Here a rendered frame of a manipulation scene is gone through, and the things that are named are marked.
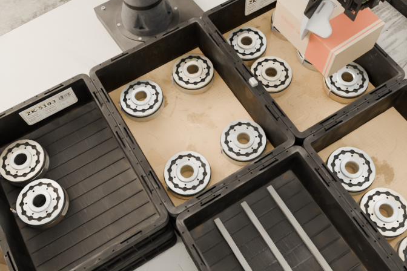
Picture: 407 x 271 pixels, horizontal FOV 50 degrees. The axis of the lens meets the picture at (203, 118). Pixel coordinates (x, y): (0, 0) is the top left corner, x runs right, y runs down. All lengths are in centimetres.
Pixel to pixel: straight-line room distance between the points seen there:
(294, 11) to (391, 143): 41
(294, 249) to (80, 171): 50
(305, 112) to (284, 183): 19
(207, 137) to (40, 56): 62
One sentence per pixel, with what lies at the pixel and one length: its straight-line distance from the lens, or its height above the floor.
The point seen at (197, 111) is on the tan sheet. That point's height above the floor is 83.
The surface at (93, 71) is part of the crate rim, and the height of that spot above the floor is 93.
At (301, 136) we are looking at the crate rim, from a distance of 92.
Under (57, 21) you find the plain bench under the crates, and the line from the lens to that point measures 146.
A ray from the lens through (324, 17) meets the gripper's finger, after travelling 78.
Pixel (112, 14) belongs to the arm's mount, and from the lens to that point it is 136.
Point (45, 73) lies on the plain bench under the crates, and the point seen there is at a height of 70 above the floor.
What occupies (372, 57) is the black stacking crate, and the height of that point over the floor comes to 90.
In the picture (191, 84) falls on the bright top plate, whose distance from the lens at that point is 104.
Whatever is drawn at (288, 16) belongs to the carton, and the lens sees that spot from 85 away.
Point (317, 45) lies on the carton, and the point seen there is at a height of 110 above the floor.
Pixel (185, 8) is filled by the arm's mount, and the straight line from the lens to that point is 134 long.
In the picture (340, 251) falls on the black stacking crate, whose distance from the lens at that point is 96.
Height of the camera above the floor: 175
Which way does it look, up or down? 63 degrees down
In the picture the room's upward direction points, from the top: 4 degrees counter-clockwise
